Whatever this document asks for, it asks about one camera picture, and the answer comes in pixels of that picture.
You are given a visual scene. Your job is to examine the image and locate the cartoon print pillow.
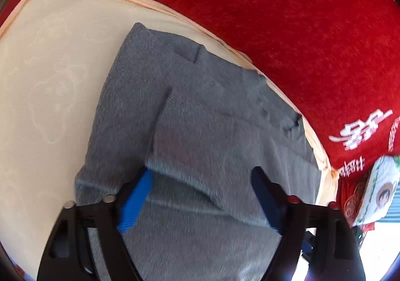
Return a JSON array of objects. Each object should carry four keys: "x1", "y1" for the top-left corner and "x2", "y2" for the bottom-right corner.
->
[{"x1": 352, "y1": 156, "x2": 399, "y2": 226}]

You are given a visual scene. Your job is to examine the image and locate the cream patterned cushion mat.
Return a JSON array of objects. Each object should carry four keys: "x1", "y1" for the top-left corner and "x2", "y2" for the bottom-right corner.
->
[{"x1": 0, "y1": 0, "x2": 340, "y2": 280}]

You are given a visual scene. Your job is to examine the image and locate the red blanket with white text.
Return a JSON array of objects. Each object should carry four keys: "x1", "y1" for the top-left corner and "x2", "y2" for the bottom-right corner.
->
[{"x1": 0, "y1": 0, "x2": 400, "y2": 232}]

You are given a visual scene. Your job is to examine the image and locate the grey fleece garment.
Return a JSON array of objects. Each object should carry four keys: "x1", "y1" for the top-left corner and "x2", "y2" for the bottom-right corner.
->
[{"x1": 75, "y1": 23, "x2": 321, "y2": 280}]

